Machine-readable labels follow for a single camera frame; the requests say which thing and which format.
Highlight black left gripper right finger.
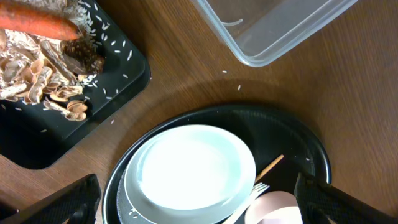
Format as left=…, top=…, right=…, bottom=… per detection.
left=294, top=172, right=397, bottom=224

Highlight round black serving tray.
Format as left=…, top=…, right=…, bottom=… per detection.
left=101, top=104, right=331, bottom=223

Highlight black rectangular waste tray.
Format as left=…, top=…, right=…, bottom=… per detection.
left=1, top=1, right=150, bottom=169

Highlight small grey bowl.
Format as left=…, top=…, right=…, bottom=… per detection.
left=244, top=191, right=303, bottom=224

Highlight orange carrot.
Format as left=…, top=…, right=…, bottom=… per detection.
left=1, top=1, right=82, bottom=40

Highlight rice and food scraps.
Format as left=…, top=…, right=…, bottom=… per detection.
left=1, top=0, right=103, bottom=121

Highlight large white plate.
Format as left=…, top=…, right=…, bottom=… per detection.
left=124, top=124, right=256, bottom=223

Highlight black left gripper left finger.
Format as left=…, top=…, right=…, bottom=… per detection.
left=1, top=174, right=101, bottom=224

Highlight wooden chopstick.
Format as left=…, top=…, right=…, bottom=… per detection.
left=255, top=154, right=284, bottom=183

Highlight white plastic fork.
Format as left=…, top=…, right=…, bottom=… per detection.
left=222, top=182, right=270, bottom=224

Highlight clear plastic waste bin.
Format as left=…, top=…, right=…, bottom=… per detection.
left=192, top=0, right=357, bottom=67

